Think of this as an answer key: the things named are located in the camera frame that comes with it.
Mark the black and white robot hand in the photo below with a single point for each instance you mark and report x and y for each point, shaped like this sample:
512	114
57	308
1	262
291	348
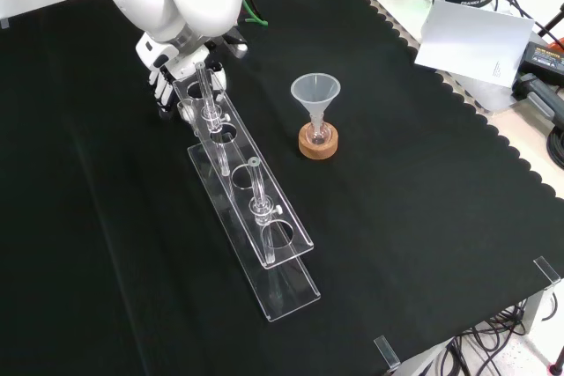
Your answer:
158	59

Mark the clear glass weighing funnel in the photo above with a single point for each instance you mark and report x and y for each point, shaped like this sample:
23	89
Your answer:
187	112

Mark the translucent plastic funnel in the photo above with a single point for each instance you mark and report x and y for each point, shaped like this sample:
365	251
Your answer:
315	92

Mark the clear acrylic funnel stand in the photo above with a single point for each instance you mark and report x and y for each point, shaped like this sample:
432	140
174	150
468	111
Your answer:
247	200

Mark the clear tape strip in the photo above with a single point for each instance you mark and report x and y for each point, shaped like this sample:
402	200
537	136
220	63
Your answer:
4	23

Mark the small round-bottom glass flask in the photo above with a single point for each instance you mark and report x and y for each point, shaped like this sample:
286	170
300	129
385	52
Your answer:
318	133

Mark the black cloth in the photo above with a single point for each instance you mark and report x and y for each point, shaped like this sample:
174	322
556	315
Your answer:
396	226

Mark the white paper card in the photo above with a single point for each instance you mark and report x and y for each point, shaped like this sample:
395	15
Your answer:
476	41

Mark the black power adapter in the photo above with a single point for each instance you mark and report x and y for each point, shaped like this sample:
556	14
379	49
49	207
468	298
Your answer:
546	61

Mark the black tripod leg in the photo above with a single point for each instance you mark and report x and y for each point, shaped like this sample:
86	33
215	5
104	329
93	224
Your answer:
551	26

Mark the grey table leg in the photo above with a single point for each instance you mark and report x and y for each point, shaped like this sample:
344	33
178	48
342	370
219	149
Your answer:
537	314

